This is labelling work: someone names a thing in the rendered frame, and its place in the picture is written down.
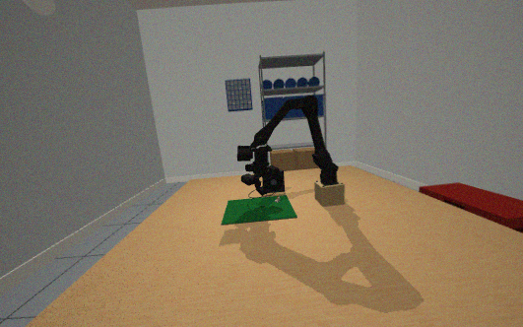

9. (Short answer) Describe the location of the black cable with plug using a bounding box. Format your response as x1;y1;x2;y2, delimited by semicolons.
259;186;275;197

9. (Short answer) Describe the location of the green circuit board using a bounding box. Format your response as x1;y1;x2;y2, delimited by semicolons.
221;195;297;226

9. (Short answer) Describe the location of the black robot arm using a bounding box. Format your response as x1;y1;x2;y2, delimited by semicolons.
237;95;339;186

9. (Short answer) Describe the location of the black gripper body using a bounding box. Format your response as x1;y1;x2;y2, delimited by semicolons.
241;161;280;185

